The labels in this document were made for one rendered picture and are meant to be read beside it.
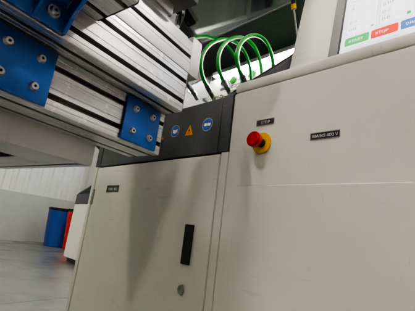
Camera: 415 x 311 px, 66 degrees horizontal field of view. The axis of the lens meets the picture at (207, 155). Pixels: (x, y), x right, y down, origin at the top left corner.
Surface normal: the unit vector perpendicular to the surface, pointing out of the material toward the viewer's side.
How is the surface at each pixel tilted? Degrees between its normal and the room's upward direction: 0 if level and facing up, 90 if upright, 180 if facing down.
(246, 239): 90
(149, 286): 90
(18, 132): 90
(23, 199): 90
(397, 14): 76
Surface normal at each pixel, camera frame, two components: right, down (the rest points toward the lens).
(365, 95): -0.68, -0.26
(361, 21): -0.63, -0.48
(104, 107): 0.83, -0.04
